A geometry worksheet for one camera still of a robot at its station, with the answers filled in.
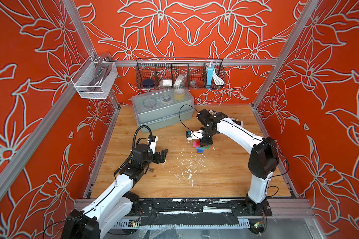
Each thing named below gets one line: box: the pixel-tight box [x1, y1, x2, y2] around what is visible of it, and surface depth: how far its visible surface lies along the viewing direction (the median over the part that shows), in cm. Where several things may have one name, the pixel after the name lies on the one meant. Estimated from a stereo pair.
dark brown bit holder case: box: [229, 117, 244, 128], surface depth 109 cm
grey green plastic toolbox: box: [131, 88, 195, 133], surface depth 99 cm
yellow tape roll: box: [173, 88, 185, 102], surface depth 106 cm
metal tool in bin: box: [86, 51, 112, 94], surface depth 87 cm
